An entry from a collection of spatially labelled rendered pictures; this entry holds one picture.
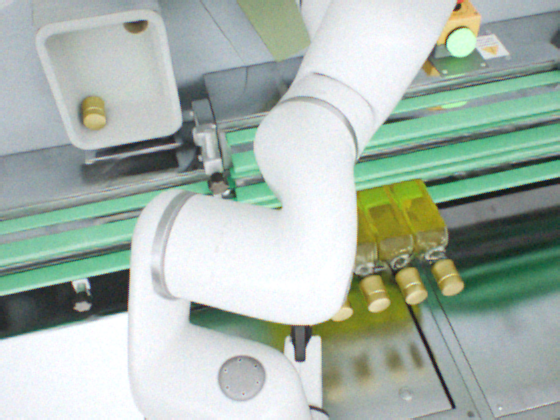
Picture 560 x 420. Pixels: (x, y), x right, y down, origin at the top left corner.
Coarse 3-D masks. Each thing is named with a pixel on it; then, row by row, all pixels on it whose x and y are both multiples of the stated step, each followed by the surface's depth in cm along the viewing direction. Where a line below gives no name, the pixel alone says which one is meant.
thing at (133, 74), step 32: (64, 32) 98; (96, 32) 100; (160, 32) 94; (64, 64) 102; (96, 64) 104; (128, 64) 105; (160, 64) 104; (64, 96) 99; (128, 96) 109; (160, 96) 111; (128, 128) 108; (160, 128) 107
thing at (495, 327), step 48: (528, 192) 134; (480, 240) 127; (528, 240) 127; (48, 288) 123; (96, 288) 122; (432, 288) 120; (480, 288) 120; (528, 288) 120; (480, 336) 114; (528, 336) 113; (480, 384) 108; (528, 384) 108
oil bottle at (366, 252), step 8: (360, 208) 108; (360, 216) 107; (360, 224) 106; (368, 224) 106; (360, 232) 105; (368, 232) 105; (360, 240) 104; (368, 240) 104; (360, 248) 103; (368, 248) 103; (376, 248) 103; (360, 256) 102; (368, 256) 103; (376, 256) 103; (360, 264) 103; (376, 264) 104
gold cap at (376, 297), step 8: (368, 280) 100; (376, 280) 100; (360, 288) 102; (368, 288) 100; (376, 288) 99; (384, 288) 100; (368, 296) 99; (376, 296) 98; (384, 296) 99; (368, 304) 99; (376, 304) 99; (384, 304) 99
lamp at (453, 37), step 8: (456, 32) 108; (464, 32) 107; (472, 32) 108; (448, 40) 109; (456, 40) 107; (464, 40) 107; (472, 40) 107; (448, 48) 109; (456, 48) 108; (464, 48) 108; (472, 48) 109; (456, 56) 109
